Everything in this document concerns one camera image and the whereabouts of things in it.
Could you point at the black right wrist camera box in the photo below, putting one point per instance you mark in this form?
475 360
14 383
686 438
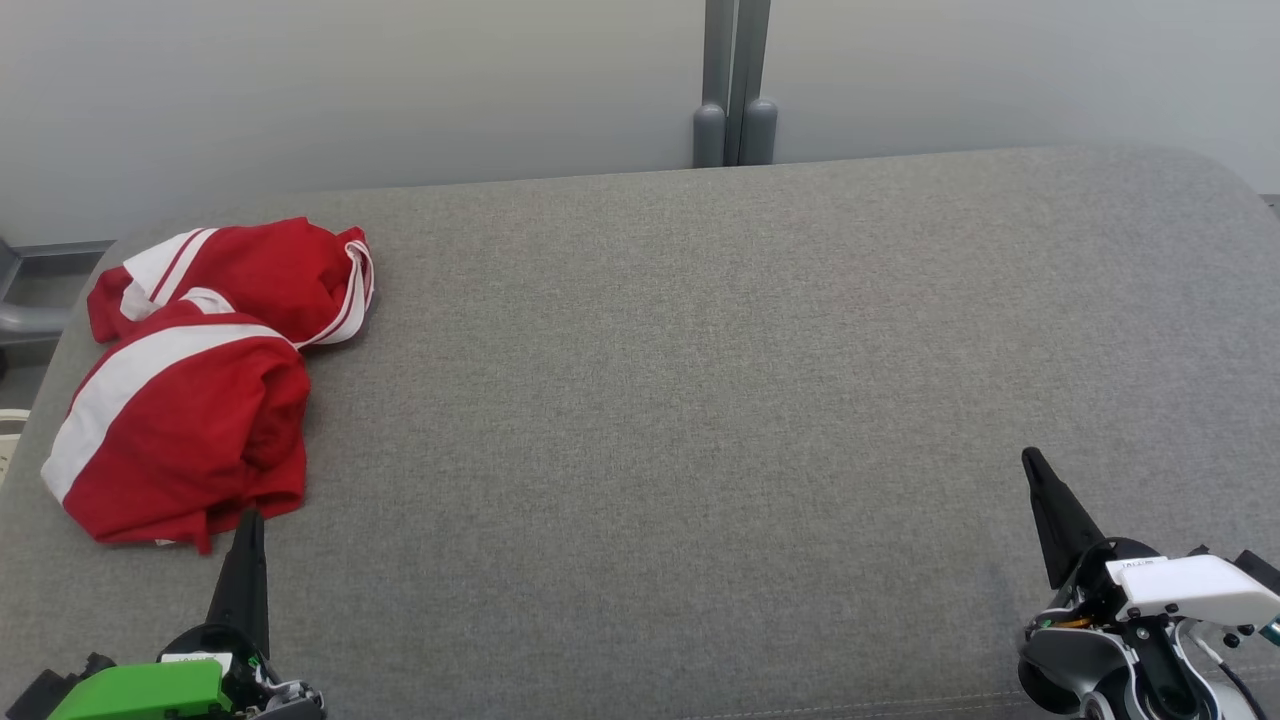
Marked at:
1262 570

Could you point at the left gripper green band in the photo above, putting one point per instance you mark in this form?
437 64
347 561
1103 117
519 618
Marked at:
150 695

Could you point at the grey partition post with base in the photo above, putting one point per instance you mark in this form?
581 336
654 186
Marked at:
35 320

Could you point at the red shorts white stripe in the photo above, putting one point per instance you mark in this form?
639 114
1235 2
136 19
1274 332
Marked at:
200 430

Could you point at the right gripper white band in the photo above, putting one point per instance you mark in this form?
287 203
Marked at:
1190 585

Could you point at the cream plastic laundry basket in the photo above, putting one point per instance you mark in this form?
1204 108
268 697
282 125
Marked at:
10 440

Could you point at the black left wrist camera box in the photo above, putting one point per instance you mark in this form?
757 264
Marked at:
40 695

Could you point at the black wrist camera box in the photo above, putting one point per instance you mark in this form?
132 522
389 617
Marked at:
40 695
1262 570

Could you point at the red basketball jersey white trim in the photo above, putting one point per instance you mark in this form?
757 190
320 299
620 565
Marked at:
270 270

